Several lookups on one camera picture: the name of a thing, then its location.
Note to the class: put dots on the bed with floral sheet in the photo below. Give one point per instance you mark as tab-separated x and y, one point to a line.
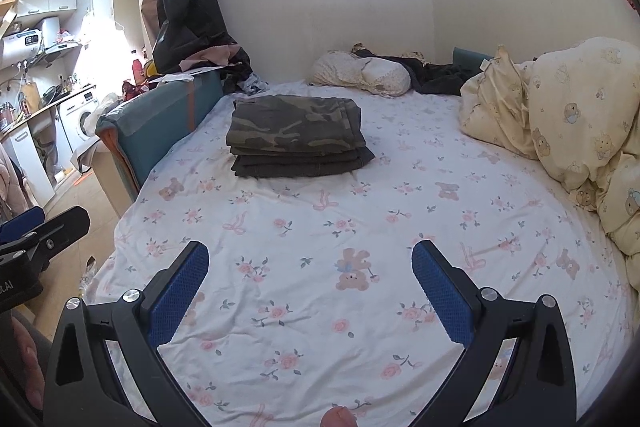
325	207

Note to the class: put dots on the teal and orange blanket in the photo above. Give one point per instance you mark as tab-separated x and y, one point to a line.
150	122

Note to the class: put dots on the tall white cabinet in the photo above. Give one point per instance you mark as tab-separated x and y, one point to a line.
101	17

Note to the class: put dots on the pink coat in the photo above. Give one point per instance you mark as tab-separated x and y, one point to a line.
10	187

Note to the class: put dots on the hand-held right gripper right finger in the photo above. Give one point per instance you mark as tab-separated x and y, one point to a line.
440	292

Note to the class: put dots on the pile of mixed clothes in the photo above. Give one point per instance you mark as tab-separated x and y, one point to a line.
240	77

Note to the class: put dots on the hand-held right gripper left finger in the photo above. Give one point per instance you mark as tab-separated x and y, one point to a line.
180	292

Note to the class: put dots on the white base cabinet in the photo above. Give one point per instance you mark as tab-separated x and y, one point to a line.
25	157

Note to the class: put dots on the dark clothes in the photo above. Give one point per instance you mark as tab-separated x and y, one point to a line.
435	79

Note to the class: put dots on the beige bed frame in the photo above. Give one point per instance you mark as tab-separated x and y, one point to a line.
112	177

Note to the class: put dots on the cream pillow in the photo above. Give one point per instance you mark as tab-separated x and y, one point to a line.
380	79

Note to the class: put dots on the red bottle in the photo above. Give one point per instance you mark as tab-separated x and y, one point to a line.
137	69

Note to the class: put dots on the white washing machine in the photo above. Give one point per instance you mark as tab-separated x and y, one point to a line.
80	122

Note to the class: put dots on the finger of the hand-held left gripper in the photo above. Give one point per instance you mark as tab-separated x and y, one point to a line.
62	229
20	224

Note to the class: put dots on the person's right hand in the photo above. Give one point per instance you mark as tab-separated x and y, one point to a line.
340	418

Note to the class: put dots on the white papers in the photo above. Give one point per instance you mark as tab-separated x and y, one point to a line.
200	71

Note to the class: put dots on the white wall cabinets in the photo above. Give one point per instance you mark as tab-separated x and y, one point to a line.
45	4

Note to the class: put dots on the grey folded pants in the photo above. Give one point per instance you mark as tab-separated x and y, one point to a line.
300	164

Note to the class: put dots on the camouflage pants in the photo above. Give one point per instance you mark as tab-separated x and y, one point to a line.
295	122

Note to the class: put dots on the teal cushion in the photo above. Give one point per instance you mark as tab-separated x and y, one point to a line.
467	57

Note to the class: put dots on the white water heater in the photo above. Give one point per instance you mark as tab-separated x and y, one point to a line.
30	39

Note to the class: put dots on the cream bear print duvet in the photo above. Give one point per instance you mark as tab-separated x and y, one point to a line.
565	107

